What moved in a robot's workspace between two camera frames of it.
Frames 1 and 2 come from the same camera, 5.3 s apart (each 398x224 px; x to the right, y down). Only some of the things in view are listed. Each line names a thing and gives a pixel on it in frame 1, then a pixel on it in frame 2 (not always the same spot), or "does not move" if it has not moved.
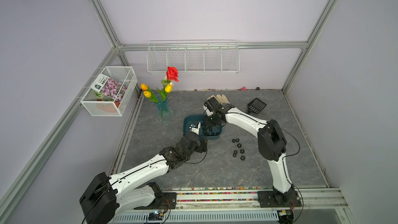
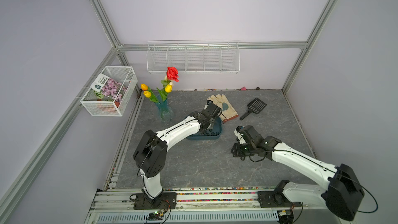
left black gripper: (202, 145) to (212, 123)
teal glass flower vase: (165, 111) does not move
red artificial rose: (172, 73) does not move
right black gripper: (208, 122) to (236, 151)
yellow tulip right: (168, 88) does not move
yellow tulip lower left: (147, 94) does not move
